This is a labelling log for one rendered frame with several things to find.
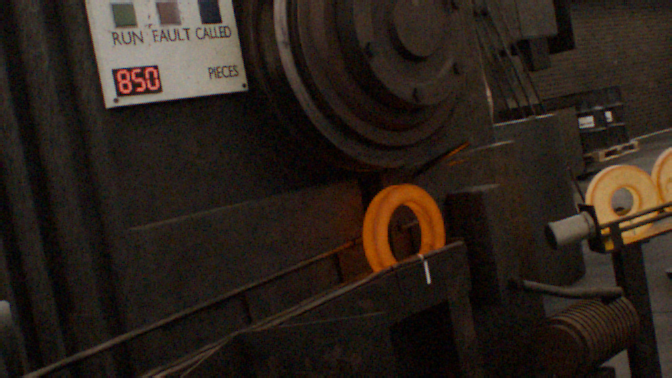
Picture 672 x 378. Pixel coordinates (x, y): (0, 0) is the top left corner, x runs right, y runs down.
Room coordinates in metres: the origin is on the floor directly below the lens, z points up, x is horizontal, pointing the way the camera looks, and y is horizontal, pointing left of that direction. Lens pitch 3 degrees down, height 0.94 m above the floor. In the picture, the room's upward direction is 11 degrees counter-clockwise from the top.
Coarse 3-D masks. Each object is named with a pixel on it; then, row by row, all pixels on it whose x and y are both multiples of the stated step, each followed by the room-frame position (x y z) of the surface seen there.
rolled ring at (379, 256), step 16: (384, 192) 1.40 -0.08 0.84; (400, 192) 1.41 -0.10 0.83; (416, 192) 1.44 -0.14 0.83; (368, 208) 1.39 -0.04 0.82; (384, 208) 1.38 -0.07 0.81; (416, 208) 1.45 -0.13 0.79; (432, 208) 1.46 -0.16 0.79; (368, 224) 1.37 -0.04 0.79; (384, 224) 1.37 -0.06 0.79; (432, 224) 1.46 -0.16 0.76; (368, 240) 1.37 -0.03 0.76; (384, 240) 1.37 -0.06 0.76; (432, 240) 1.45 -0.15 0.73; (368, 256) 1.37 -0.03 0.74; (384, 256) 1.36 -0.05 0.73
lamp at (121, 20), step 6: (114, 6) 1.21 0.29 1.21; (120, 6) 1.22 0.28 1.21; (126, 6) 1.22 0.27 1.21; (132, 6) 1.23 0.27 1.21; (114, 12) 1.21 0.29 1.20; (120, 12) 1.22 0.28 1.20; (126, 12) 1.22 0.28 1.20; (132, 12) 1.23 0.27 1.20; (114, 18) 1.21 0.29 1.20; (120, 18) 1.22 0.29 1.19; (126, 18) 1.22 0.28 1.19; (132, 18) 1.23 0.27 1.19; (120, 24) 1.21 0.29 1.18; (126, 24) 1.22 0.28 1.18; (132, 24) 1.23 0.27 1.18
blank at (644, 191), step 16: (608, 176) 1.62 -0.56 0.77; (624, 176) 1.62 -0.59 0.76; (640, 176) 1.62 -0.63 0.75; (592, 192) 1.61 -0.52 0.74; (608, 192) 1.62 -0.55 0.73; (640, 192) 1.62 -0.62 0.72; (656, 192) 1.63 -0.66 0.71; (608, 208) 1.61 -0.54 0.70; (640, 208) 1.62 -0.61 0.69; (624, 224) 1.62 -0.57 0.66
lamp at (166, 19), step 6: (162, 6) 1.27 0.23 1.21; (168, 6) 1.27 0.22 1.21; (174, 6) 1.28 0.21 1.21; (162, 12) 1.27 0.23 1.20; (168, 12) 1.27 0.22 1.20; (174, 12) 1.28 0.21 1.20; (162, 18) 1.26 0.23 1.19; (168, 18) 1.27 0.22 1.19; (174, 18) 1.28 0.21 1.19; (180, 18) 1.29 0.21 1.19; (162, 24) 1.26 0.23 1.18; (168, 24) 1.27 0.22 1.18
